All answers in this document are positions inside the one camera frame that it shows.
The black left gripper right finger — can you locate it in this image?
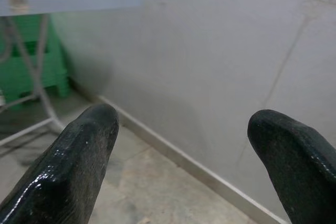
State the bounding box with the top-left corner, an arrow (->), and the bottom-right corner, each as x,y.
247,109 -> 336,224

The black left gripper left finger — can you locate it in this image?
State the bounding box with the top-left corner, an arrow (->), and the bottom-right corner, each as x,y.
0,103 -> 120,224

